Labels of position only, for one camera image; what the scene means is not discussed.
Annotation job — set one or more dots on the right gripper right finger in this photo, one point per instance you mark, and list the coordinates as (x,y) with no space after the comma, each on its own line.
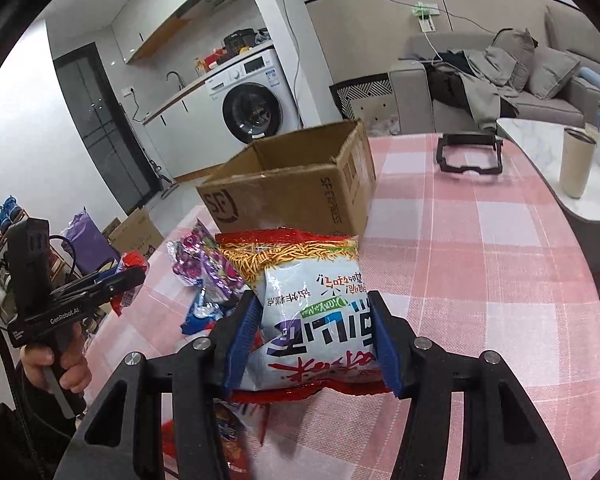
(503,435)

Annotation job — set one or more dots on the white marble coffee table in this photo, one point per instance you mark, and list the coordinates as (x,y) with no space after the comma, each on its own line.
(541,143)

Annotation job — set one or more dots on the person's left hand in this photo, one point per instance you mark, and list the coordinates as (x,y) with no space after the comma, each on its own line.
(35,358)

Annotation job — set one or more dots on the grey sofa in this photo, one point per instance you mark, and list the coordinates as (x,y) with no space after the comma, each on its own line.
(577,104)

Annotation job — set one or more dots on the red snack packet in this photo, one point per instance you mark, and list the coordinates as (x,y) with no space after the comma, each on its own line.
(235,421)

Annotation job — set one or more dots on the brown SF cardboard box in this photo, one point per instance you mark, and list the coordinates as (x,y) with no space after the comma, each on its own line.
(319,180)

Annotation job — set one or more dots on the beige tumbler cup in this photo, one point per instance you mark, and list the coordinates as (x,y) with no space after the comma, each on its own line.
(578,149)

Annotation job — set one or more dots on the blue cookie packet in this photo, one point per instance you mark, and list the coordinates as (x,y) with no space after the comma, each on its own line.
(204,312)

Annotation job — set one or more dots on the black plastic frame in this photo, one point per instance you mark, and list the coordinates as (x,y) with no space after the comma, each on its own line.
(478,153)

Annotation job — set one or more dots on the black patterned chair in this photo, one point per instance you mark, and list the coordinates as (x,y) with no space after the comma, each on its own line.
(369,99)

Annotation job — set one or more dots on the grey jacket on sofa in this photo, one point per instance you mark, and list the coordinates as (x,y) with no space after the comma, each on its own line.
(475,81)

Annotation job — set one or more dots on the small cardboard box on floor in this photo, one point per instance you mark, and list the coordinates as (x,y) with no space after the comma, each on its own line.
(137,232)

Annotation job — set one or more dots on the purple grape candy bag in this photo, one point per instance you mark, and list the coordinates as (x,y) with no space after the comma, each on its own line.
(198,262)

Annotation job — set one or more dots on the grey sofa cushion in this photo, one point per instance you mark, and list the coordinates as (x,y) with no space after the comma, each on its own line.
(551,71)

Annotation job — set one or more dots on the white washing machine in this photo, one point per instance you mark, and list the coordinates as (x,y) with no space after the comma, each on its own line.
(254,98)

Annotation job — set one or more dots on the dark glass door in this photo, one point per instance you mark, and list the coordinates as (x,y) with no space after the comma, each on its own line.
(104,129)

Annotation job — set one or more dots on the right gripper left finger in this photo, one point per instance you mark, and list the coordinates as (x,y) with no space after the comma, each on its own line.
(120,436)

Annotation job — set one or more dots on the pink plaid tablecloth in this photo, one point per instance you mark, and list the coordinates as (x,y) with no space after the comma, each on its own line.
(473,263)

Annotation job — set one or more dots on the white red noodle snack bag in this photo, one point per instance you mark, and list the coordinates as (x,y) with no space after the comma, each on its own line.
(309,326)

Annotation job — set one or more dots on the wall power strip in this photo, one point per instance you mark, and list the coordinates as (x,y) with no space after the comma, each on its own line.
(425,12)

